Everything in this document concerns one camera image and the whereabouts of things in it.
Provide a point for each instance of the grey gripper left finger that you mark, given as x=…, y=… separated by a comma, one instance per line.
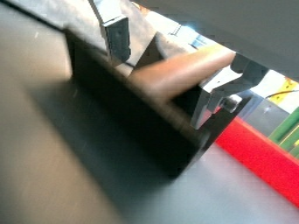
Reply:
x=113, y=27

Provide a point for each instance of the black curved fixture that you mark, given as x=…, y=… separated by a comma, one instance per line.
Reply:
x=157, y=125

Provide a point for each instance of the red peg board base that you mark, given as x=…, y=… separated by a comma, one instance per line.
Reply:
x=263, y=157

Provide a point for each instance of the green pentagon peg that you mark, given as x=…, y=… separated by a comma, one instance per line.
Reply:
x=286, y=133

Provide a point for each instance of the brown cylinder peg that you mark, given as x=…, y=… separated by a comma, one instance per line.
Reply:
x=167, y=78

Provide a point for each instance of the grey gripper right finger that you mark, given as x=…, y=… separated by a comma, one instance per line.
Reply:
x=236, y=78

